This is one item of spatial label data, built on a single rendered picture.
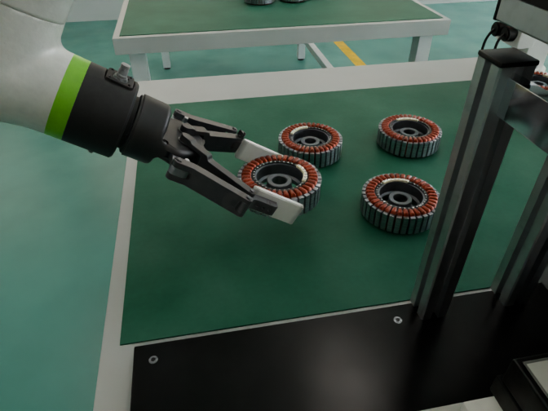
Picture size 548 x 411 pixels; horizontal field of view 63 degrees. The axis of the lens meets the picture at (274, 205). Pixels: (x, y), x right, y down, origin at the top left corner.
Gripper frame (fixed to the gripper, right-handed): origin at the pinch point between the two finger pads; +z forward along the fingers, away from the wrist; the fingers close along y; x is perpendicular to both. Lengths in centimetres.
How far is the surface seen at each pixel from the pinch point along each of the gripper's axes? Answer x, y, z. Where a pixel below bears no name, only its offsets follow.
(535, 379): -12.9, -36.8, 3.1
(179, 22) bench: 13, 107, -9
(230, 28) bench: 5, 98, 5
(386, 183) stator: -5.6, 2.8, 16.6
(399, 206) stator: -4.7, -1.5, 17.7
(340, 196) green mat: 0.5, 5.3, 13.2
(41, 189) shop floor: 113, 131, -31
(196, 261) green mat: 12.2, -5.6, -6.2
